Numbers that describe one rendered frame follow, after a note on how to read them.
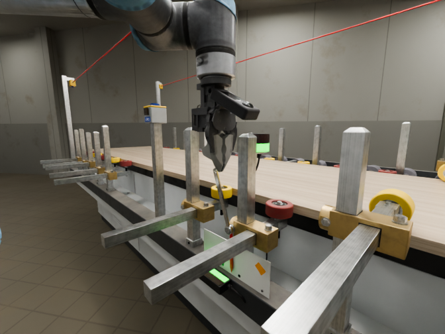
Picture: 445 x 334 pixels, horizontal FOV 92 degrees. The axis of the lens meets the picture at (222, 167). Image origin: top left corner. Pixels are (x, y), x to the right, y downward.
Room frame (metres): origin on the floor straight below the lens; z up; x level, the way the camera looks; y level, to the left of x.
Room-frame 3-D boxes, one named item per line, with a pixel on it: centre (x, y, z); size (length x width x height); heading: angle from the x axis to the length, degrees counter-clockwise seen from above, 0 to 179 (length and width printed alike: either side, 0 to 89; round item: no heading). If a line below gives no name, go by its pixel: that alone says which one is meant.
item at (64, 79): (2.44, 1.67, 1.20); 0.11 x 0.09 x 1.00; 134
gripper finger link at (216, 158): (0.51, 0.03, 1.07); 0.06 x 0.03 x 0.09; 43
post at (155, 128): (0.93, 0.29, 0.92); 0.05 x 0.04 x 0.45; 44
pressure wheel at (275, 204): (0.61, -0.17, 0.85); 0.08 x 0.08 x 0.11
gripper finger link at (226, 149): (0.53, 0.01, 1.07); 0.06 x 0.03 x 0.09; 43
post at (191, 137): (0.74, 0.11, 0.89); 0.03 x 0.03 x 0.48; 44
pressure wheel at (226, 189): (0.79, 0.00, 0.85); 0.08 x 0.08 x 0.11
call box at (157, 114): (0.93, 0.29, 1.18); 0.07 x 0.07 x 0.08; 44
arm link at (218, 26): (0.52, 0.02, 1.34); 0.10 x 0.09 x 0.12; 86
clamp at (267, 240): (0.55, -0.08, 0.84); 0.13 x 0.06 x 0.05; 44
